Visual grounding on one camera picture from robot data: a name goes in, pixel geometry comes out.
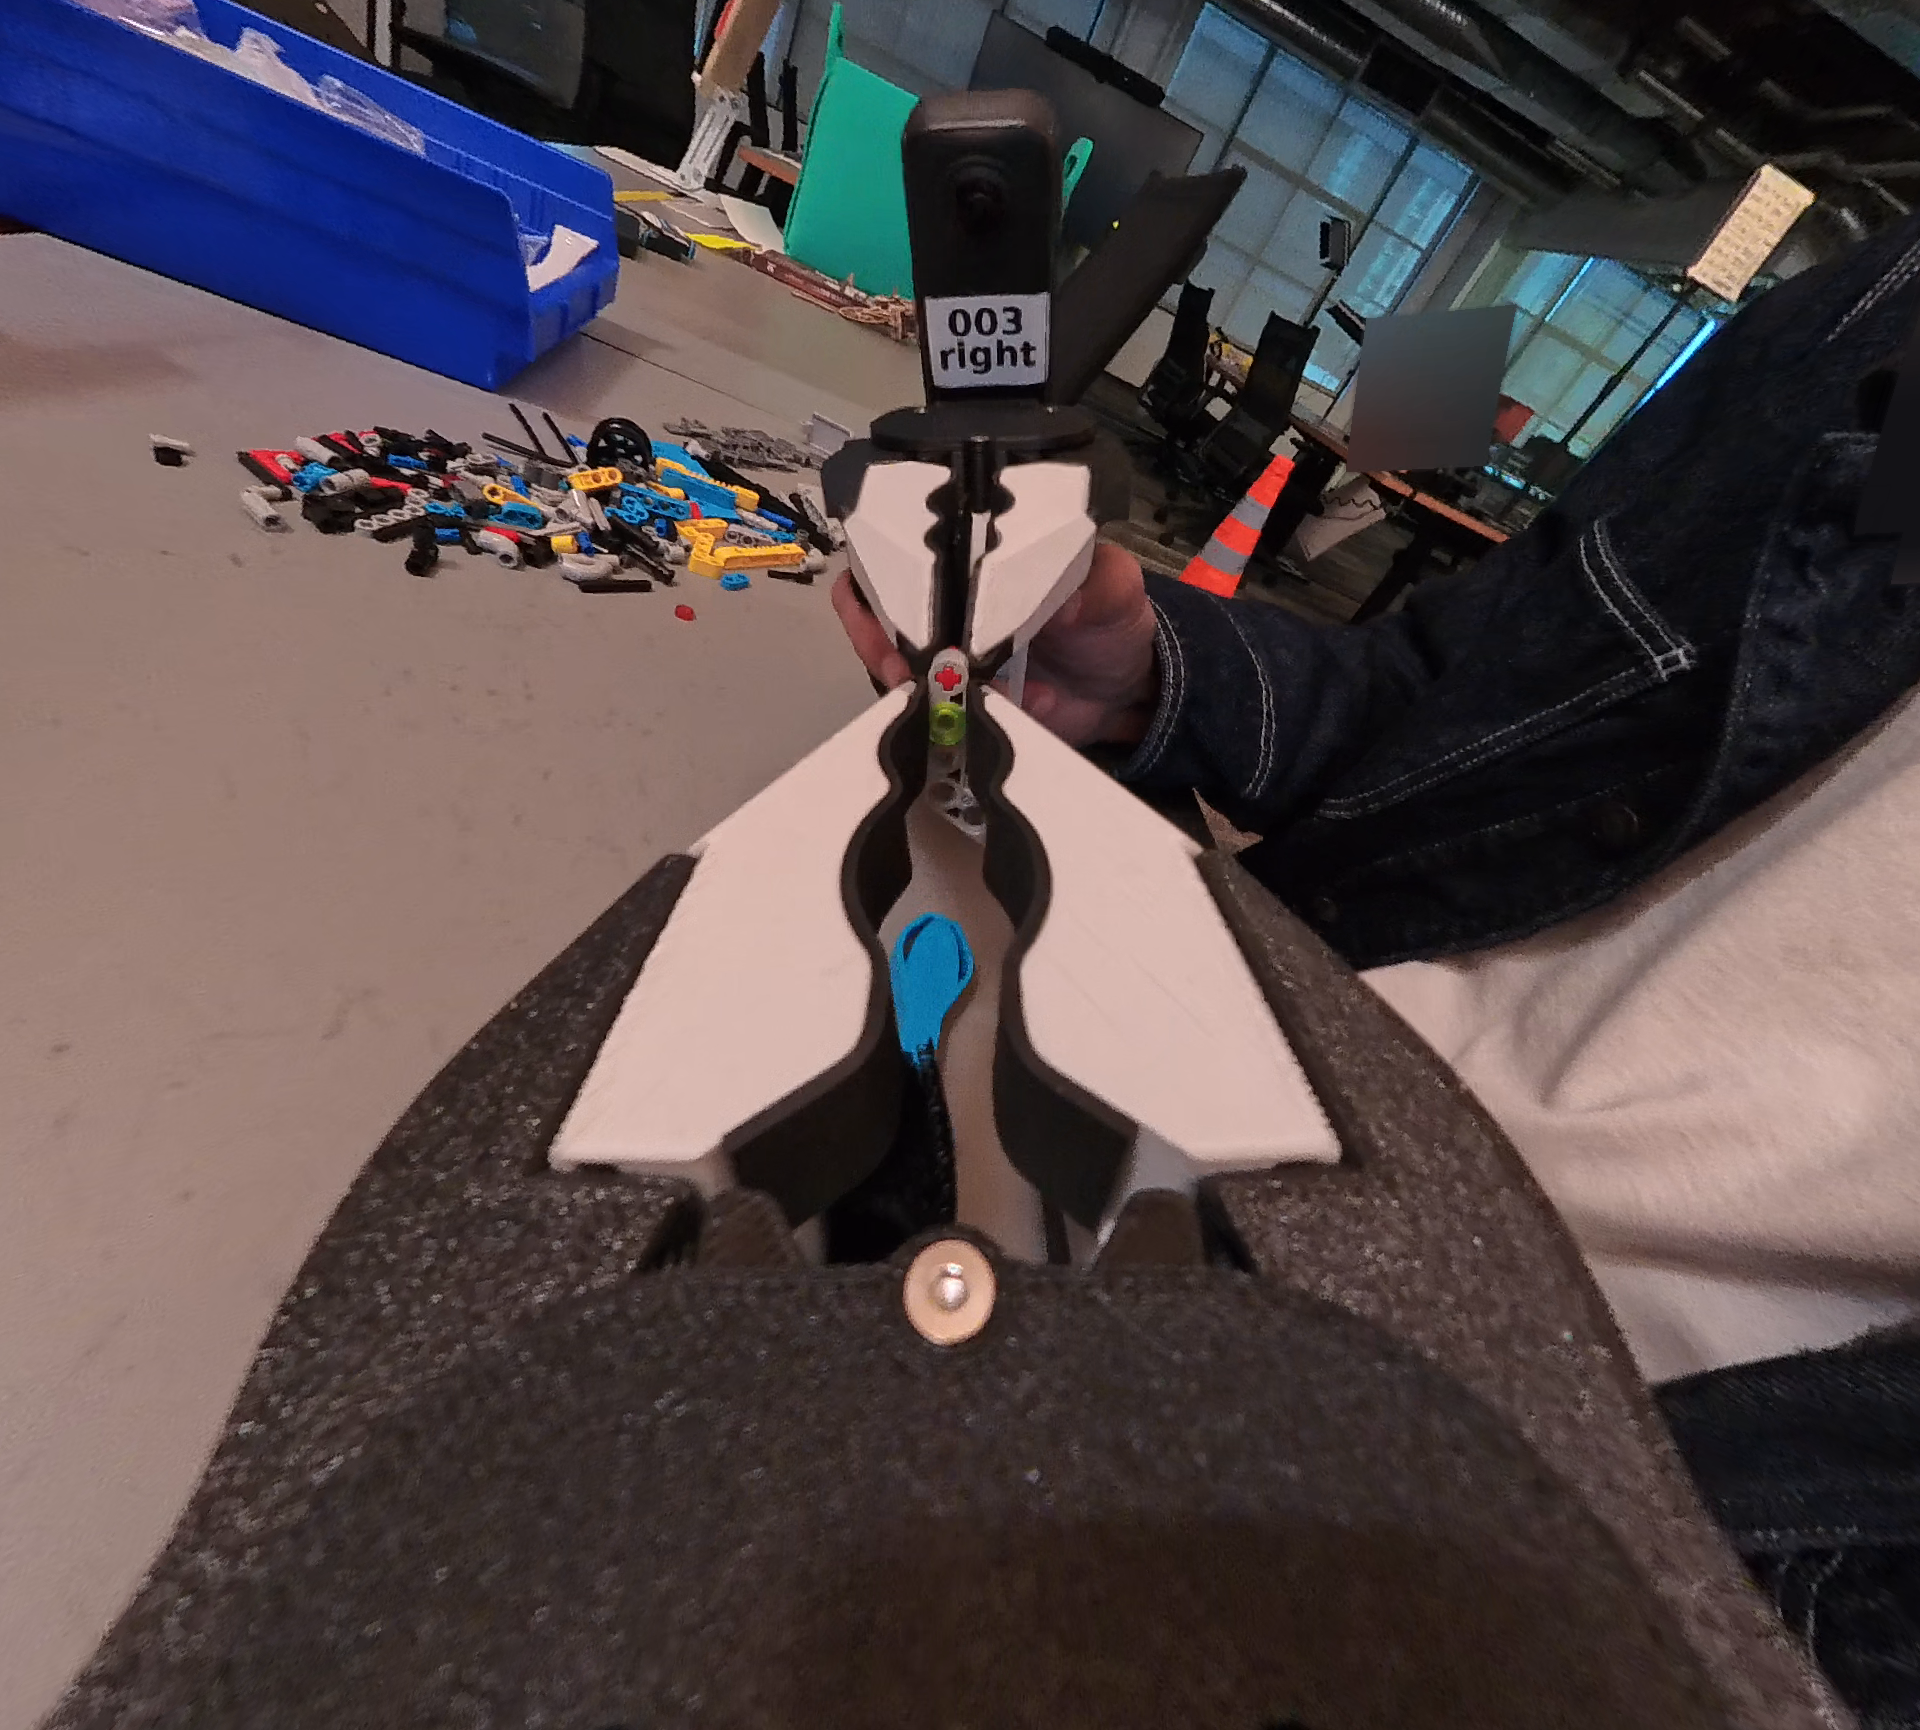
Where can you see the grey desk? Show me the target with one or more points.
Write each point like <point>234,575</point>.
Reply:
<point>375,785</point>

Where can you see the blue brick separator tool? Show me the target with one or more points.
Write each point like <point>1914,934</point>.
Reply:
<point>926,981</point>

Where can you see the grey track link pieces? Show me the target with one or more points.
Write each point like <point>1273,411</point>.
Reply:
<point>734,441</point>

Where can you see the grey angled beam green pin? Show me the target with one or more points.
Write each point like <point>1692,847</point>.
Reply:
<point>956,802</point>

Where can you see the person's white shirt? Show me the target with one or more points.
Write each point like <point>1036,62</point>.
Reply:
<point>1680,1084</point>

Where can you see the wooden model kit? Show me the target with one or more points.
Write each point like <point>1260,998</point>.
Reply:
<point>863,305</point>

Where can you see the person's right hand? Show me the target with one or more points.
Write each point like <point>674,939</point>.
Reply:
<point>1103,650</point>

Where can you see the large black screen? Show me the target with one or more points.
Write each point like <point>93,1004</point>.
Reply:
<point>1111,111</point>

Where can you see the blue plastic bin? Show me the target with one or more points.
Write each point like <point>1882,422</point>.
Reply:
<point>301,215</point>

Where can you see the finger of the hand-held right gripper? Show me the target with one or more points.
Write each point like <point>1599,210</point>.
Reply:
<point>1035,544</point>
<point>892,544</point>

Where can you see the grey flat plate piece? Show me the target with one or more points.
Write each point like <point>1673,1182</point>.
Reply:
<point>832,429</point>

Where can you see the pile of toy building pieces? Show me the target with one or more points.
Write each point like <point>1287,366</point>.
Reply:
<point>601,515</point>

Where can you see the hanging paper sign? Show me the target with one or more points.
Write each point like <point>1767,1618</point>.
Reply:
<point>1752,231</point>

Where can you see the small grey connector piece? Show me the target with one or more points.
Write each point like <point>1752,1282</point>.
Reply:
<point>171,449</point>

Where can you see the person's right forearm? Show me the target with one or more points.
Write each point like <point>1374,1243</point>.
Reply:
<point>1350,664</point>

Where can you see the person's dark denim jacket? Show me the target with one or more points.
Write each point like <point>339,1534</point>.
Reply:
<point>1800,484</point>

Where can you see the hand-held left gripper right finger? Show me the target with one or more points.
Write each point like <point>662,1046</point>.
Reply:
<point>1170,1011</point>

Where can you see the blue black device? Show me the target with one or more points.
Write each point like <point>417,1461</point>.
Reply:
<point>653,232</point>

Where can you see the clear plastic bags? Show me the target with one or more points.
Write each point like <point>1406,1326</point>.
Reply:
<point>271,65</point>

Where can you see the orange traffic cone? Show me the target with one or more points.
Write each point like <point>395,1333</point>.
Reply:
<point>1244,544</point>

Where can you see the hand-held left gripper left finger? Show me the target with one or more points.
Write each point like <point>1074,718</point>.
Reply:
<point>721,1011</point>

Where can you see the black angled panel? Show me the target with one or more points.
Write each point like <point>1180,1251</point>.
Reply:
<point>1154,261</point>

